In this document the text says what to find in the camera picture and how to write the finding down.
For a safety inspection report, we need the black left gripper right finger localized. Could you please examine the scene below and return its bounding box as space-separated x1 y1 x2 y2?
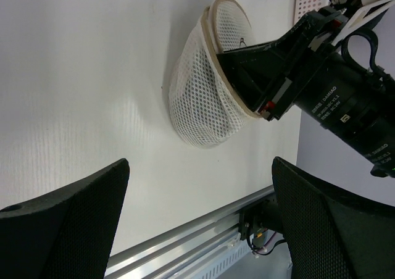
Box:
272 157 394 278

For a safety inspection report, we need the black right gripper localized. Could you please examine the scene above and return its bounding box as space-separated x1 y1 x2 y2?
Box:
217 6 345 120

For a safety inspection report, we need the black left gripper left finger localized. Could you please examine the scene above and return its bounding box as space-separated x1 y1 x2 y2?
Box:
1 159 130 278

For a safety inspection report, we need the white mesh laundry bag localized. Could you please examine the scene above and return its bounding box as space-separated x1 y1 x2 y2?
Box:
168 0 259 148

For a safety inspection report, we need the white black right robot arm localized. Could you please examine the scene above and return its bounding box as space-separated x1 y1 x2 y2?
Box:
217 7 394 177

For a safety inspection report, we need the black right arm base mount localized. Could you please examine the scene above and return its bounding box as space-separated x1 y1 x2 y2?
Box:
238 193 286 257

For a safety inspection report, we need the white slotted cable duct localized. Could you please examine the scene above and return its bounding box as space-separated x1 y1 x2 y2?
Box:
193 244 249 279

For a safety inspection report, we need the aluminium table edge rail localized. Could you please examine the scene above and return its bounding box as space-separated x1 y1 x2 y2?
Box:
104 186 274 278

